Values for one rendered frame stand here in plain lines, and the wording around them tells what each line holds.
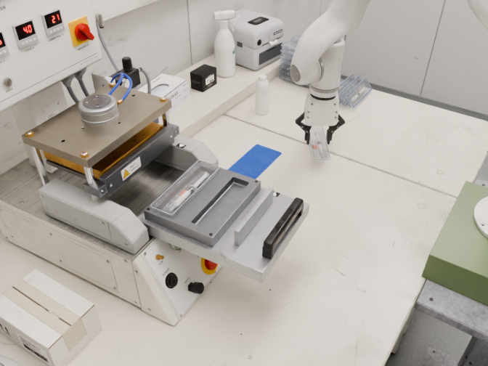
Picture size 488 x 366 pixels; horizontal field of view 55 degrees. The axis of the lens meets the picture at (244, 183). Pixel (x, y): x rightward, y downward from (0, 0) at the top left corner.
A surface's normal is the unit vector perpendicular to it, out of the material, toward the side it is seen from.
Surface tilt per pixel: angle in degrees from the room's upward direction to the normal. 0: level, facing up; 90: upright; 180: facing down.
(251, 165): 0
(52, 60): 90
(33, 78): 90
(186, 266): 65
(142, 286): 90
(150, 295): 90
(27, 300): 1
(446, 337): 0
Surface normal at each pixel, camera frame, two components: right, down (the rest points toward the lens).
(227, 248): 0.00, -0.78
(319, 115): -0.03, 0.65
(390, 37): -0.57, 0.51
